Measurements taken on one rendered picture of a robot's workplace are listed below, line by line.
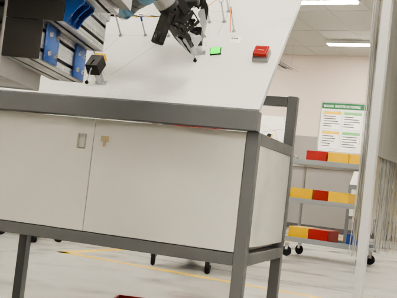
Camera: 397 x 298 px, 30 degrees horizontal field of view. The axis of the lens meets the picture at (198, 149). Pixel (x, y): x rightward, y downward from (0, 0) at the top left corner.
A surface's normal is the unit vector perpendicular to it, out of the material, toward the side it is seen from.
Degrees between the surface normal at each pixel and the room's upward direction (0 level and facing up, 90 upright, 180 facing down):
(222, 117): 90
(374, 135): 90
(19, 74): 90
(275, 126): 50
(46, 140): 90
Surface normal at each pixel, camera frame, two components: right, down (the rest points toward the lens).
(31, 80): 0.99, 0.11
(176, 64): -0.15, -0.74
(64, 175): -0.32, -0.08
